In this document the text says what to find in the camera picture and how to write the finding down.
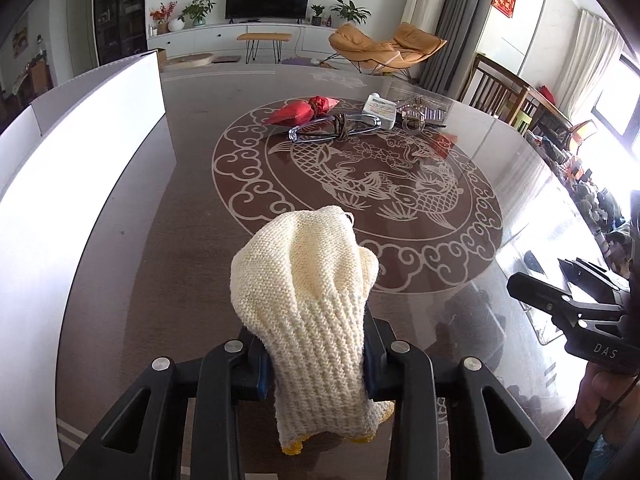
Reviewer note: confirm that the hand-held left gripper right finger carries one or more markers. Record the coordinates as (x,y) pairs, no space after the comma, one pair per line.
(371,377)

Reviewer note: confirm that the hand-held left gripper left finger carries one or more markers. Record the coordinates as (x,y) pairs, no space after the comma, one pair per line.
(260,380)

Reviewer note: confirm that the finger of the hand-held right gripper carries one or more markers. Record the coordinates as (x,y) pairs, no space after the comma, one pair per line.
(590,270)
(535,292)

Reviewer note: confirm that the cream knit glove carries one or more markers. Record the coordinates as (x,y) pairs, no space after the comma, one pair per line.
(310,310)

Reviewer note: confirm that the white plastic bottle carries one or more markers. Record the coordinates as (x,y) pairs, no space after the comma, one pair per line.
(377,110)

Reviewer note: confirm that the red pouch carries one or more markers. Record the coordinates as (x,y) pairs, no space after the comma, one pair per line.
(295,112)

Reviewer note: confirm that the large white cardboard box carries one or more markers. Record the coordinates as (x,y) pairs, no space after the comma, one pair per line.
(85,160)

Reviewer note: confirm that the person's right hand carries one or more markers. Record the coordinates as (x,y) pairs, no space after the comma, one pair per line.
(600,395)

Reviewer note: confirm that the cluttered wooden sideboard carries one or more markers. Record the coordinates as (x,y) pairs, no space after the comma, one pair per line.
(585,185)

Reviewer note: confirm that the person's blue clothing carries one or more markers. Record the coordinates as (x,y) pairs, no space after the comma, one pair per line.
(607,455)

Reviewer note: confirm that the beige window curtain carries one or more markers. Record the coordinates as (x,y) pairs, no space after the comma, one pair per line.
(587,65)

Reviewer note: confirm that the wooden chair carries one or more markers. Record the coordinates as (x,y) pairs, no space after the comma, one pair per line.
(492,85)

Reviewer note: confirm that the grey curtain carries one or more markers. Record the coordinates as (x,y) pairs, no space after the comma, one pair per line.
(465,25)

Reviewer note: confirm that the orange lounge chair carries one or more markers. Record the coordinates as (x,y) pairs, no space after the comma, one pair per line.
(360,47)

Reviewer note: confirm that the round purple mat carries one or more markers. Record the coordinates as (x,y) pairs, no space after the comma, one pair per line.
(300,61)

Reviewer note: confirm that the large leafy potted plant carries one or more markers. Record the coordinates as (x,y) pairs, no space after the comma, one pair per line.
(350,10)

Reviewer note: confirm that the brown cardboard box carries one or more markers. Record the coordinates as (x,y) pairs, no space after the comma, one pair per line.
(161,56)

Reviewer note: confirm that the wooden bench with hairpin legs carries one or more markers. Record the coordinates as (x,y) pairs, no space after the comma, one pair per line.
(264,36)

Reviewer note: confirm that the white television cabinet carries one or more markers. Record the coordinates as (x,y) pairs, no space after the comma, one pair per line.
(215,37)

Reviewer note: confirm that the small potted plant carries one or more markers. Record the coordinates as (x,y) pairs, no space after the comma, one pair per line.
(317,14)

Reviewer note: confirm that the round white vase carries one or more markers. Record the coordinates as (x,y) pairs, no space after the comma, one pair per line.
(175,25)

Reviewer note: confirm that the green potted plant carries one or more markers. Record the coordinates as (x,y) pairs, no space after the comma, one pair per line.
(197,10)

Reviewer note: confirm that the red flowers in vase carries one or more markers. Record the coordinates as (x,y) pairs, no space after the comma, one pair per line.
(162,17)

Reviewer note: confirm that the black flat television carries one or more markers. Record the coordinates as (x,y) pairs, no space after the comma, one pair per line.
(267,0)

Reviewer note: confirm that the white door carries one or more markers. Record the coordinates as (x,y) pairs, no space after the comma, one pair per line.
(80,30)

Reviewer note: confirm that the dark glass display cabinet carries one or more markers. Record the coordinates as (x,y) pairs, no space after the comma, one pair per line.
(120,10)

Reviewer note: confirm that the framed wall painting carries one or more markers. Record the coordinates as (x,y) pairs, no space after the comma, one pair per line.
(20,41)

